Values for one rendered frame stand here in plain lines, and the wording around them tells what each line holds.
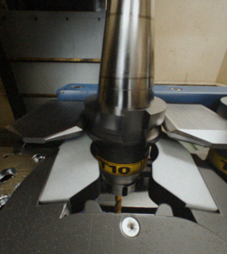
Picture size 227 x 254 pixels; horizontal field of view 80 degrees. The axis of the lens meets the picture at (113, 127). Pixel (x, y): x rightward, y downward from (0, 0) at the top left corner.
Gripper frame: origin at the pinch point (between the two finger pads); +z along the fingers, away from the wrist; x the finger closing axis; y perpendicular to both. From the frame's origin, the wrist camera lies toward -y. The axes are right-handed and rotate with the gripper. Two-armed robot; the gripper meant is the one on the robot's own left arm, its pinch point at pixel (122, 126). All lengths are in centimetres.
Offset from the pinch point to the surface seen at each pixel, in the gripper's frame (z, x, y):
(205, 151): 54, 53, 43
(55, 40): 56, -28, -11
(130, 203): 11.4, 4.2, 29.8
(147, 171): 17.3, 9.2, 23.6
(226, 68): 89, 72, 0
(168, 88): 4.0, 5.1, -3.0
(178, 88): 4.2, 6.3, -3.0
